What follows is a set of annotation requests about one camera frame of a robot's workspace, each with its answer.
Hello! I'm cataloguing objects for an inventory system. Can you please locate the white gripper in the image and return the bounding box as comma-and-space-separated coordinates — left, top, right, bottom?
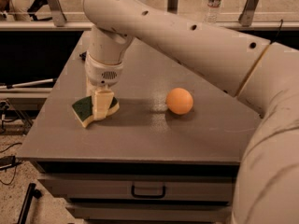
85, 52, 123, 120

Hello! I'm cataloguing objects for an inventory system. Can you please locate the green and yellow sponge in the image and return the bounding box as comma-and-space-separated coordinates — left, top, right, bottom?
72, 96, 120, 128

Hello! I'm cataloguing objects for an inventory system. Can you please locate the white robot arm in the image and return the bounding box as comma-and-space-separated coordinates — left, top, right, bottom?
81, 0, 299, 224

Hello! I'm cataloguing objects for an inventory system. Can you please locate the orange ball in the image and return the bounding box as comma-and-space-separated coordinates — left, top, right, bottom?
165, 88, 193, 115

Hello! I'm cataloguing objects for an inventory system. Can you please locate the silver pole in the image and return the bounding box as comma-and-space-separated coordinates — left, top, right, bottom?
0, 78, 57, 90

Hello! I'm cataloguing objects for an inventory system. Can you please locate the black power adapter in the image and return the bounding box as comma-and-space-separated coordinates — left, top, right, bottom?
0, 156, 16, 170

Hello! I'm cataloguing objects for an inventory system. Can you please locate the black stand on floor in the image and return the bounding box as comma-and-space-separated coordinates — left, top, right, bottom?
17, 183, 42, 224

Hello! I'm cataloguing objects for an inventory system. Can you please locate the person sitting in background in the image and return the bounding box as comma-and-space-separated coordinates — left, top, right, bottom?
0, 0, 49, 22

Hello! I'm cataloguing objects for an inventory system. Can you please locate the grey lower drawer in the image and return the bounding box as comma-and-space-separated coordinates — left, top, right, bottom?
66, 203, 231, 222

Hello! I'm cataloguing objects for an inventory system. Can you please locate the clear plastic water bottle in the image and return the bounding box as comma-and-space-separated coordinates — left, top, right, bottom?
204, 0, 222, 24

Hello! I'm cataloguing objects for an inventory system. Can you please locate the metal railing frame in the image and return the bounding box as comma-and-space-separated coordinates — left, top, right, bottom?
0, 0, 299, 31

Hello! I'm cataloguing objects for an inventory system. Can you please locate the grey upper drawer with handle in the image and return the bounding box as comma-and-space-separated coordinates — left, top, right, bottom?
38, 174, 235, 203

